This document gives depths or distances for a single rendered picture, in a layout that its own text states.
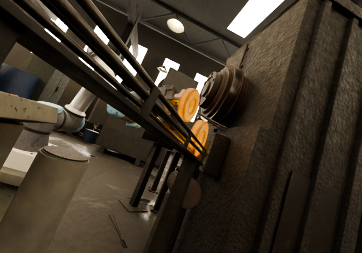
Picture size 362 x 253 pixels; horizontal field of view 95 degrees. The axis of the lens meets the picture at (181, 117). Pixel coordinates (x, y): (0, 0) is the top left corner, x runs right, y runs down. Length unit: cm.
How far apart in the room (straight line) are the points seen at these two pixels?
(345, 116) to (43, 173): 130
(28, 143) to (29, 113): 52
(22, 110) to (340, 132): 129
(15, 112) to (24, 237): 27
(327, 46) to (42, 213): 138
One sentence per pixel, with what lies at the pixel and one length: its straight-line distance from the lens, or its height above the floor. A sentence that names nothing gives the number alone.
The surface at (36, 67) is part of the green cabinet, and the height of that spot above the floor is 107.
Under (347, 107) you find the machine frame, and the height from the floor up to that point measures 117.
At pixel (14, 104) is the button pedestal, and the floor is 60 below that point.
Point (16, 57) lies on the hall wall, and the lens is 1401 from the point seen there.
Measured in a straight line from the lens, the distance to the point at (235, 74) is 115.
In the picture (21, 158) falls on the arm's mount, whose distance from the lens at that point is 101.
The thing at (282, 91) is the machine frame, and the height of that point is 108.
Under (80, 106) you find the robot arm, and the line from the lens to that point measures 110.
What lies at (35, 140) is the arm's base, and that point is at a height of 43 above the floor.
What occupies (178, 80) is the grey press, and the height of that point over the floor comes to 207.
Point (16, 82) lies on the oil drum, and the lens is 415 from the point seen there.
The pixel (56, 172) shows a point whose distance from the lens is 50.
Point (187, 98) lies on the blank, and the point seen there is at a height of 84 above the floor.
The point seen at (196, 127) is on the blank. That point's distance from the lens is 65.
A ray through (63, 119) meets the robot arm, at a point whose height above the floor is 55.
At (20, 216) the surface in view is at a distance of 55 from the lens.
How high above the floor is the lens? 64
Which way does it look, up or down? 10 degrees up
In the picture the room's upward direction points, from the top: 22 degrees clockwise
